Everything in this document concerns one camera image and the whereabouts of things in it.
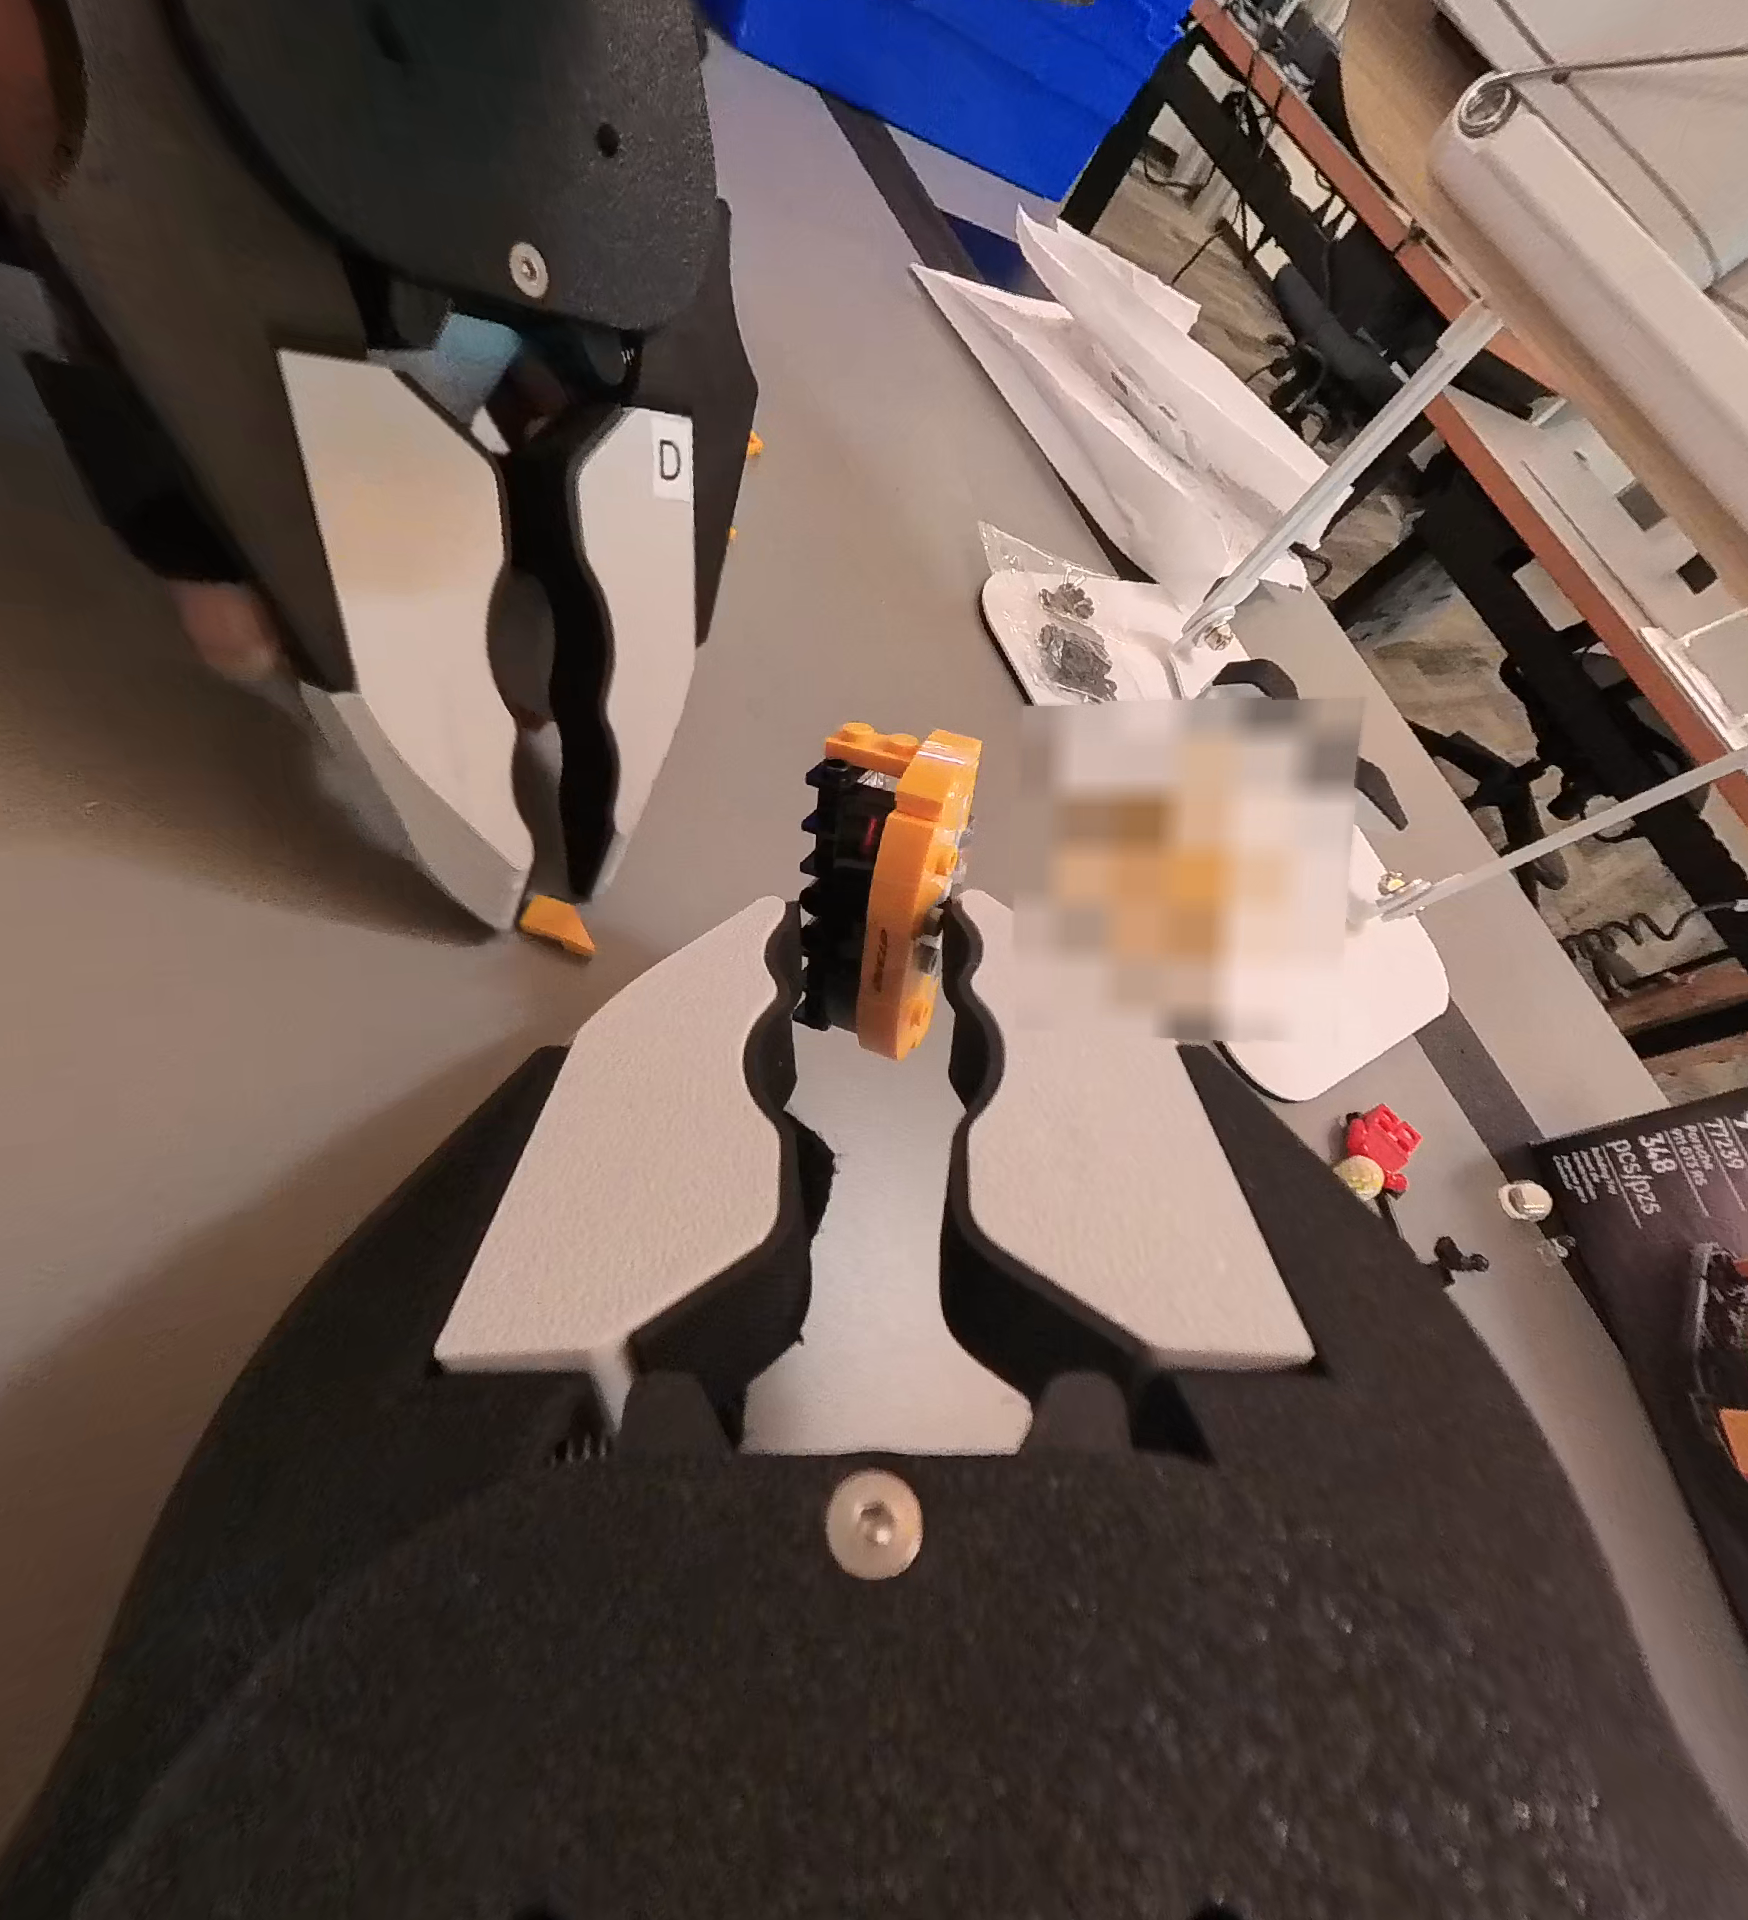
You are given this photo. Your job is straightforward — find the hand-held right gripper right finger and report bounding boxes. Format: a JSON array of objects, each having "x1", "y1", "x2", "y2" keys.
[{"x1": 940, "y1": 892, "x2": 1314, "y2": 1444}]

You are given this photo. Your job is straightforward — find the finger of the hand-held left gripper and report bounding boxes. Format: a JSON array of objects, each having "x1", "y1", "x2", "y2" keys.
[
  {"x1": 278, "y1": 349, "x2": 540, "y2": 926},
  {"x1": 558, "y1": 398, "x2": 706, "y2": 905}
]

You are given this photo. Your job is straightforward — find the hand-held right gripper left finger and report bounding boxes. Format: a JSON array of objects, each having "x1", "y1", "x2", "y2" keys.
[{"x1": 433, "y1": 896, "x2": 839, "y2": 1448}]

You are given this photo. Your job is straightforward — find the orange lego car section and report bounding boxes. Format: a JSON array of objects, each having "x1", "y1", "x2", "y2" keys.
[{"x1": 792, "y1": 723, "x2": 988, "y2": 1068}]

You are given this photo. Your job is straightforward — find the red lego minifigure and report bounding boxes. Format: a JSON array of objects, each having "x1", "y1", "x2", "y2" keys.
[{"x1": 1330, "y1": 1102, "x2": 1427, "y2": 1202}]

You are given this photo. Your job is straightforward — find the black lego set box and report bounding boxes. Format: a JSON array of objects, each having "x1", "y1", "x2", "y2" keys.
[{"x1": 1525, "y1": 1102, "x2": 1748, "y2": 1802}]

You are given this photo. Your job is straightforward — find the person's left hand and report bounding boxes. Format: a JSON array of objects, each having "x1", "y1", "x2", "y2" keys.
[{"x1": 25, "y1": 354, "x2": 291, "y2": 687}]

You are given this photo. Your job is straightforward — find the white book stand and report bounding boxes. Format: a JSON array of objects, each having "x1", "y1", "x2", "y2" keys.
[{"x1": 980, "y1": 68, "x2": 1748, "y2": 1108}]

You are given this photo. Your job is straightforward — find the clear bag of dark pieces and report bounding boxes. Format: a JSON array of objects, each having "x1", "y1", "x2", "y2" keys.
[{"x1": 980, "y1": 522, "x2": 1136, "y2": 708}]

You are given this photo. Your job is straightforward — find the torn white paper bag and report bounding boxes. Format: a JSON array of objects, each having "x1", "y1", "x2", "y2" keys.
[
  {"x1": 1017, "y1": 202, "x2": 1207, "y2": 351},
  {"x1": 911, "y1": 263, "x2": 1333, "y2": 602}
]

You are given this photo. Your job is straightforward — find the blue plastic bin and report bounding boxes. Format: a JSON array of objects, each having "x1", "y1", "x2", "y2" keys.
[{"x1": 702, "y1": 0, "x2": 1190, "y2": 204}]

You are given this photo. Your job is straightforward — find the black office chair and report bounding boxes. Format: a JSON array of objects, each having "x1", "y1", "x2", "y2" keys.
[
  {"x1": 1266, "y1": 226, "x2": 1401, "y2": 442},
  {"x1": 1413, "y1": 719, "x2": 1583, "y2": 889}
]

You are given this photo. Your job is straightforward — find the wooden office desk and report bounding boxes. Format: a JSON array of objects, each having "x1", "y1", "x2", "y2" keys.
[{"x1": 1195, "y1": 0, "x2": 1748, "y2": 849}]

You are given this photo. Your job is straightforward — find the black coiled cable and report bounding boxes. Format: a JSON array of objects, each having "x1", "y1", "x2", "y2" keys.
[{"x1": 1579, "y1": 896, "x2": 1748, "y2": 996}]

